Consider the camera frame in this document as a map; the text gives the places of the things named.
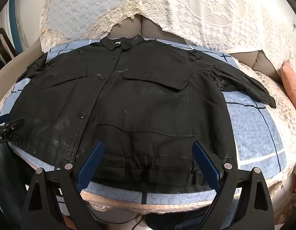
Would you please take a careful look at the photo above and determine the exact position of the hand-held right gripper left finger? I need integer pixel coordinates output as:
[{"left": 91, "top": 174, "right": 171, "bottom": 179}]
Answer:
[{"left": 21, "top": 141, "right": 105, "bottom": 230}]

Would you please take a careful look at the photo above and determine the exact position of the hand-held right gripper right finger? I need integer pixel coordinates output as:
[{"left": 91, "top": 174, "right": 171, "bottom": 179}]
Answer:
[{"left": 191, "top": 141, "right": 275, "bottom": 230}]

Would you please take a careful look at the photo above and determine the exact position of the black leather jacket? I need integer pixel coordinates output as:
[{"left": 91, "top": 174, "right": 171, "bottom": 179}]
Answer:
[{"left": 17, "top": 35, "right": 276, "bottom": 193}]

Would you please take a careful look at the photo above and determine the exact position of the blue plaid blanket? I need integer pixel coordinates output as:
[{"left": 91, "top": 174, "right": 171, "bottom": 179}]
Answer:
[{"left": 0, "top": 38, "right": 286, "bottom": 208}]

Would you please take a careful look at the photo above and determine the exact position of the beige floral sofa cover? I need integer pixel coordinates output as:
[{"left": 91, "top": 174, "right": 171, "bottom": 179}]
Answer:
[{"left": 237, "top": 62, "right": 296, "bottom": 222}]

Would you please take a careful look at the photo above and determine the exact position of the orange pillow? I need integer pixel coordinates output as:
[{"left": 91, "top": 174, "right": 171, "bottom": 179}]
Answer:
[{"left": 280, "top": 61, "right": 296, "bottom": 112}]

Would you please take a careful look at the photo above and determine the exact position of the grey sofa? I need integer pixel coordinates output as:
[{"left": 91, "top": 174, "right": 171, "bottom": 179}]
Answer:
[{"left": 26, "top": 13, "right": 284, "bottom": 78}]

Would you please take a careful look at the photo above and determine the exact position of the white lace cover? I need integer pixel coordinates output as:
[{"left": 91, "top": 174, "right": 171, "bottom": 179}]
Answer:
[{"left": 127, "top": 0, "right": 293, "bottom": 54}]

